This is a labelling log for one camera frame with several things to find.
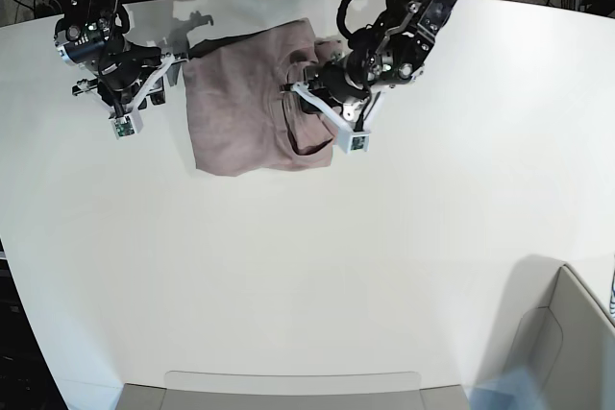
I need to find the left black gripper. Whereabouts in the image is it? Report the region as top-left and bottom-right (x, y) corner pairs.
(300, 57), (372, 115)

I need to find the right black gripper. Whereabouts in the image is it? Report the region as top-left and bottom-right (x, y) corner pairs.
(96, 42), (162, 106)

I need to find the mauve pink T-shirt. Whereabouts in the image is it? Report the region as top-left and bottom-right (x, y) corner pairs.
(183, 18), (342, 177)

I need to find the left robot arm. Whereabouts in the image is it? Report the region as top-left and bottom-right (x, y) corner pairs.
(306, 0), (458, 106)

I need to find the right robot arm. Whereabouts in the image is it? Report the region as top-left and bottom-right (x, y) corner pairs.
(54, 0), (162, 114)

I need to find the grey bin right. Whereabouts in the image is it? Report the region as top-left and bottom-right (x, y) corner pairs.
(504, 266), (614, 409)

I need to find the blue blurred object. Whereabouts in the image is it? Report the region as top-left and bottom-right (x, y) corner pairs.
(466, 366), (549, 410)

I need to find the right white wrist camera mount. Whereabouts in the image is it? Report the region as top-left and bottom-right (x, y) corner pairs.
(70, 52), (189, 141)

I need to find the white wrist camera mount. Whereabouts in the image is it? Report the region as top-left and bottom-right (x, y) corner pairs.
(281, 82), (388, 154)
(70, 52), (189, 141)

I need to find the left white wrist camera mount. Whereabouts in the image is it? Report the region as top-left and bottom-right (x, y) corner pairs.
(281, 82), (388, 154)

